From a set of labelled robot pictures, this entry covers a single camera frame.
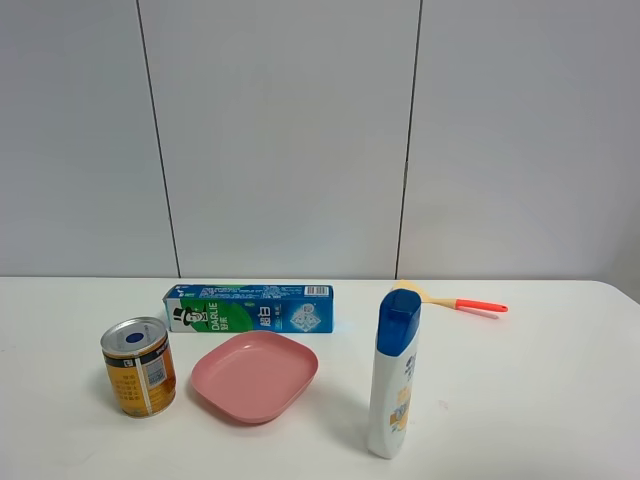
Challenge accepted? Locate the yellow tin can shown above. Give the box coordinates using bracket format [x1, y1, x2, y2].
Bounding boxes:
[100, 317, 176, 418]

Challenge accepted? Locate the blue green toothpaste box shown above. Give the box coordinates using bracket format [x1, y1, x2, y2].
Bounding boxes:
[163, 284, 334, 334]

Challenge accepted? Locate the white blue shampoo bottle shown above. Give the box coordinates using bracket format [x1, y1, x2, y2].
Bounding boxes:
[366, 288, 422, 459]

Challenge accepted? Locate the pink plastic plate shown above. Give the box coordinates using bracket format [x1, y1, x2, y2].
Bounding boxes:
[191, 331, 319, 425]

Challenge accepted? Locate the wooden spatula orange handle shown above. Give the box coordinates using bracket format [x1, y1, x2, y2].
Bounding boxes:
[392, 280, 509, 313]

